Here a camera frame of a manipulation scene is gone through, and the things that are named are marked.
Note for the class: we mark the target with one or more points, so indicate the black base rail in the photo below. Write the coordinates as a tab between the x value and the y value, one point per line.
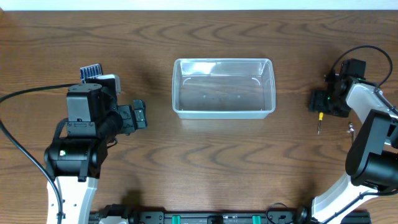
121	214

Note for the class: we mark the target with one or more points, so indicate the blue precision screwdriver set case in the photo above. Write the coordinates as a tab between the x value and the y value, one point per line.
91	71

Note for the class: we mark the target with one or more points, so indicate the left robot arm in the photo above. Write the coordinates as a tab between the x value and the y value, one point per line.
80	145

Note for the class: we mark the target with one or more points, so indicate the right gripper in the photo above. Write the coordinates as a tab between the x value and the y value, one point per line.
318	101

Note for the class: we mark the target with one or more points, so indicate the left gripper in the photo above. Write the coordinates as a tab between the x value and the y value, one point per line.
129	116

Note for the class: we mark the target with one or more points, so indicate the black yellow screwdriver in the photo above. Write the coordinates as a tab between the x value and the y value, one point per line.
320	119

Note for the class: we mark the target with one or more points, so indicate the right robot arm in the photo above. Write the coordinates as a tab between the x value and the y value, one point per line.
370	171

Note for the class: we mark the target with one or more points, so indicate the silver offset wrench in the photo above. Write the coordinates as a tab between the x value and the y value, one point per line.
352	131

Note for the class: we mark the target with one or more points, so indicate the clear plastic container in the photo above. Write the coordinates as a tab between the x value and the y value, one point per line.
223	88

